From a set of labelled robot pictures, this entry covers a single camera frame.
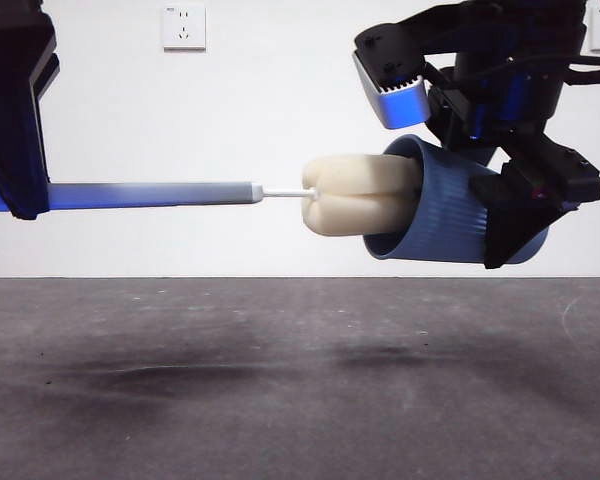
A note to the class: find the blue ribbed plastic cup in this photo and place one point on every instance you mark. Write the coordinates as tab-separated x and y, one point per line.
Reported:
445	210

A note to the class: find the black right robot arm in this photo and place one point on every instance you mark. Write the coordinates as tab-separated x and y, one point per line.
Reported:
520	30

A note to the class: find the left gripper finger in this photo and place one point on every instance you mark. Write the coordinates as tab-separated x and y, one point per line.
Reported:
15	150

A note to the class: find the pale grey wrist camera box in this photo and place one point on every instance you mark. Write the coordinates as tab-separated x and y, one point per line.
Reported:
400	107

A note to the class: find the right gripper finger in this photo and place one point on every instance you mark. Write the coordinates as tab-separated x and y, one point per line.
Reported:
520	220

